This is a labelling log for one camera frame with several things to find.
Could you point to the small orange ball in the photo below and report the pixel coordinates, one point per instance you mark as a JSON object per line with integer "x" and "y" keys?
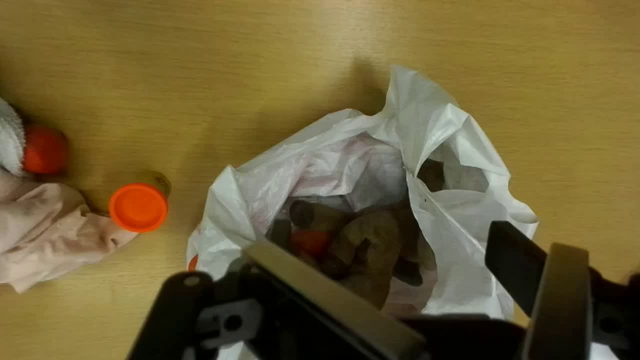
{"x": 45, "y": 150}

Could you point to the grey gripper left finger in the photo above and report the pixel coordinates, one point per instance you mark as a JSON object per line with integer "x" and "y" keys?
{"x": 333, "y": 300}

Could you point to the brown moose plush toy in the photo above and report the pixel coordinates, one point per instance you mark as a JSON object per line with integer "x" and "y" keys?
{"x": 373, "y": 246}

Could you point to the white plastic bag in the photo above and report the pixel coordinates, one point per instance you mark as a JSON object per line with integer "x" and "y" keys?
{"x": 460, "y": 220}

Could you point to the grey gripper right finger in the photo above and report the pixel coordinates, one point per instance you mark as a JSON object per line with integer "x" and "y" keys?
{"x": 559, "y": 306}

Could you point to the beige crumpled cloth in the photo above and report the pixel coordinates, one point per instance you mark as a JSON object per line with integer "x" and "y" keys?
{"x": 47, "y": 227}

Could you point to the white terry towel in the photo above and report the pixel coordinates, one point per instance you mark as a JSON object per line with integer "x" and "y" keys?
{"x": 8, "y": 137}

